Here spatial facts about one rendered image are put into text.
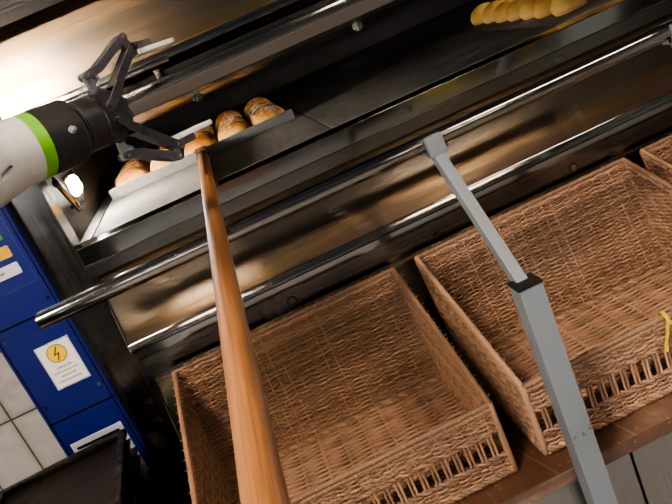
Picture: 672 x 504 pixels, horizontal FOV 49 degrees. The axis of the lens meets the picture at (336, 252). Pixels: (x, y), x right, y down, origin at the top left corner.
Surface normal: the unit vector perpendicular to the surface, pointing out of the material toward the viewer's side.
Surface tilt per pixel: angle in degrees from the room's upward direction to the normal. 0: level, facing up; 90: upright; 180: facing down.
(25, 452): 90
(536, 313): 90
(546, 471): 0
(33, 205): 90
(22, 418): 90
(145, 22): 70
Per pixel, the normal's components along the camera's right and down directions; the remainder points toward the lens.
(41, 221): 0.20, 0.26
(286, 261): 0.06, -0.06
